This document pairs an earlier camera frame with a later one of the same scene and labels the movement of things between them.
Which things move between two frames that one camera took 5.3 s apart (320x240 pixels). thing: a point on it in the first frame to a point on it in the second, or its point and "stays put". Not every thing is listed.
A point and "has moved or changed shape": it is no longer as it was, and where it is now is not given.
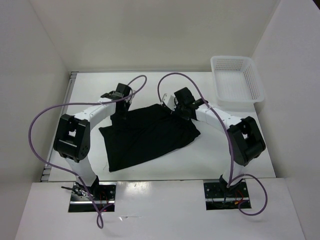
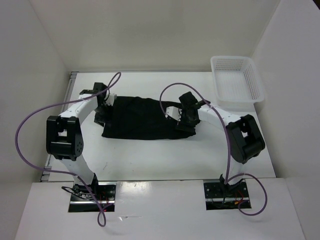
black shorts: [144, 131] has moved or changed shape
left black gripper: [120, 115] to [100, 120]
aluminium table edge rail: [55, 141] stays put
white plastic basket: [236, 86] stays put
